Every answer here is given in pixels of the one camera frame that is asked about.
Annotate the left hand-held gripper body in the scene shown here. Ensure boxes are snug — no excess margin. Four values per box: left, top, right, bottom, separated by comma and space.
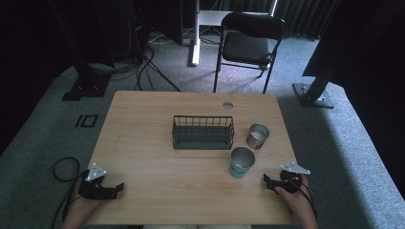
77, 162, 109, 200

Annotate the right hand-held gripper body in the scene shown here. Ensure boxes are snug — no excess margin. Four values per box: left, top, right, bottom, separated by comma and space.
279, 162, 311, 195

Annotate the teal metal cup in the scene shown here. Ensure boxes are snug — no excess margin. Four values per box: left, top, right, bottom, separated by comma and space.
228, 145, 256, 179

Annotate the dark wire basket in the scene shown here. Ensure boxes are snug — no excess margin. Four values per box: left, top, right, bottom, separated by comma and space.
171, 114, 236, 151

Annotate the person's right hand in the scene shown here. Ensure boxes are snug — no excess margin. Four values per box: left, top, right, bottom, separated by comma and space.
274, 175, 315, 221

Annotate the person's left hand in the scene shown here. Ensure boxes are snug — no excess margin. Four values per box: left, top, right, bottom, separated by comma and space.
67, 196, 104, 222

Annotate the silver metal cup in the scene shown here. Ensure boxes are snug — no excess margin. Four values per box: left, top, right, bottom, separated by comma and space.
245, 123, 270, 151

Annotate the black metal stand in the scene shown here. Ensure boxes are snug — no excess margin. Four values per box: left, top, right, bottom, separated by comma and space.
291, 0, 342, 110
47, 0, 113, 102

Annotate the black folding chair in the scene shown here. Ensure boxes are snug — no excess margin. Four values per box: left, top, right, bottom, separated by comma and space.
212, 11, 288, 95

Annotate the dark curtain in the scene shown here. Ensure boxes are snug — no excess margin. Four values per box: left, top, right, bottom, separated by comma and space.
273, 0, 339, 42

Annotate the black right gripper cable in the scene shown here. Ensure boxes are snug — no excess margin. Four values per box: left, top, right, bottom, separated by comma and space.
291, 177, 319, 221

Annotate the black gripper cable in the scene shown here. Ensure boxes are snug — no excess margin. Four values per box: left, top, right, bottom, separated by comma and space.
291, 177, 319, 221
51, 156, 91, 229

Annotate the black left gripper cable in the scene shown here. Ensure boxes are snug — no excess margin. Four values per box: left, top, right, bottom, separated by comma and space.
51, 156, 91, 229

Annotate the bundle of floor cables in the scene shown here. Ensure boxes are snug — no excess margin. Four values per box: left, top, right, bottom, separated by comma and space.
89, 30, 182, 94

